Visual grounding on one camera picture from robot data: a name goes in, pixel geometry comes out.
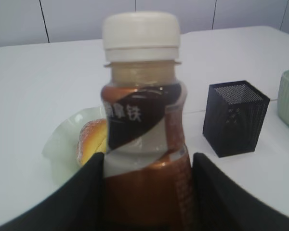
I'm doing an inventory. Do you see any sugared bread roll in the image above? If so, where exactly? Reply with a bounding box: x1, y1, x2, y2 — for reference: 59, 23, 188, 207
76, 118, 107, 166

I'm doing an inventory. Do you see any pale green wavy glass plate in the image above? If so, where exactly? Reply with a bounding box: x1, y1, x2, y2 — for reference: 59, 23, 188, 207
41, 106, 105, 187

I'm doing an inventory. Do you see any black mesh pen holder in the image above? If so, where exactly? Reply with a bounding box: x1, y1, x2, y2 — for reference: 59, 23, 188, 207
203, 80, 270, 157

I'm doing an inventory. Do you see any brown coffee drink bottle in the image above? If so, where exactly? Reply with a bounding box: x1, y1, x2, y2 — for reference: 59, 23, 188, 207
101, 11, 195, 231

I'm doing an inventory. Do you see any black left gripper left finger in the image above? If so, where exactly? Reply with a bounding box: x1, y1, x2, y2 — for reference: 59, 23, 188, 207
0, 153, 104, 231

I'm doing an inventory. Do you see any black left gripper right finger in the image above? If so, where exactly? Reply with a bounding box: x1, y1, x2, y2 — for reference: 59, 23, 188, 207
192, 153, 289, 231

